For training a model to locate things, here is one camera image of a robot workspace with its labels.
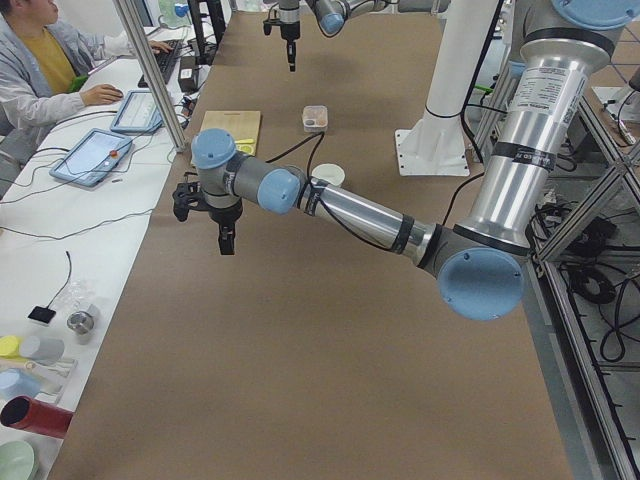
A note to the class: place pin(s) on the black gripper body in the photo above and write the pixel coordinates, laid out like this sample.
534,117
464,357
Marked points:
225,215
288,31

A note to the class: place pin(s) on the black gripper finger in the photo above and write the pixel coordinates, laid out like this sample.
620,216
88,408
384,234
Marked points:
223,239
289,54
292,55
231,236

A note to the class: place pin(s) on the clear plastic egg box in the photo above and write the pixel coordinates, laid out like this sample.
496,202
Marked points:
309,124

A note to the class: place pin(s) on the person left hand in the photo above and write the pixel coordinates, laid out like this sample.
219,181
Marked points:
158,47

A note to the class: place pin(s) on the person right hand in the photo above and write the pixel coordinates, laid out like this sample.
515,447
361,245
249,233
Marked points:
98,95

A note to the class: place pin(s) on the bamboo cutting board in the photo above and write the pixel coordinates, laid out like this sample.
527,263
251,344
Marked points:
214,144

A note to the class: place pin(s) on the black power adapter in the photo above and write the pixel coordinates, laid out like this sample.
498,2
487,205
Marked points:
188,76

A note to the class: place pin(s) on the white ceramic bowl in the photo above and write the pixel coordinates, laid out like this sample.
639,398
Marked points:
330,172

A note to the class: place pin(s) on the black keyboard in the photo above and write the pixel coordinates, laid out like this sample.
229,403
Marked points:
167,60

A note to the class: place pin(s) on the far blue teach pendant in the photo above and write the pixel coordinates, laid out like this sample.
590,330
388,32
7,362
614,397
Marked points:
137,114

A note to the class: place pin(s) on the blue teach pendant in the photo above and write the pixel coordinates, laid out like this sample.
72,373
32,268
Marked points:
137,114
92,158

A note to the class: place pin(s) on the near blue teach pendant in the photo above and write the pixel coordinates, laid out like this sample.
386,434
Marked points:
92,158

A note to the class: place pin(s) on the steel cup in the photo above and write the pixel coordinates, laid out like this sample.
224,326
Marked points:
82,322

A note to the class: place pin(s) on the small black square device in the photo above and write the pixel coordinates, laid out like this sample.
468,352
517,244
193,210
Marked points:
42,314

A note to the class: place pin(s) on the grey cup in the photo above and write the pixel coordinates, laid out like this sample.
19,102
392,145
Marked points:
44,350

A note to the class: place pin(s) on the person in grey jacket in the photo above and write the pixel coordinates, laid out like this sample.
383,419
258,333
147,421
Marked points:
42,62

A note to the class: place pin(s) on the yellow cup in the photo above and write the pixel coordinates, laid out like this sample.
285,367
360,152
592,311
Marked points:
10,346

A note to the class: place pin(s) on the light blue cup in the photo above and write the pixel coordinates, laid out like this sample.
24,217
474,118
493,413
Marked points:
16,382

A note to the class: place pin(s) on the green bowl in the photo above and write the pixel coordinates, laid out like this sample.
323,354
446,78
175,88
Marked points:
18,461

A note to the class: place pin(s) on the lemon slice pair near handle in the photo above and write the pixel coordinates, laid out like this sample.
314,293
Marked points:
246,148

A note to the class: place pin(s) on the aluminium frame post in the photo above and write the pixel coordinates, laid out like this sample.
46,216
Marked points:
131,23

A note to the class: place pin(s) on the white camera stand pole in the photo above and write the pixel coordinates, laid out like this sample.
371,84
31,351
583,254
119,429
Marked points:
435,145

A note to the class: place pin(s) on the aluminium table frame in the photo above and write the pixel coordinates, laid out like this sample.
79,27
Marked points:
585,270

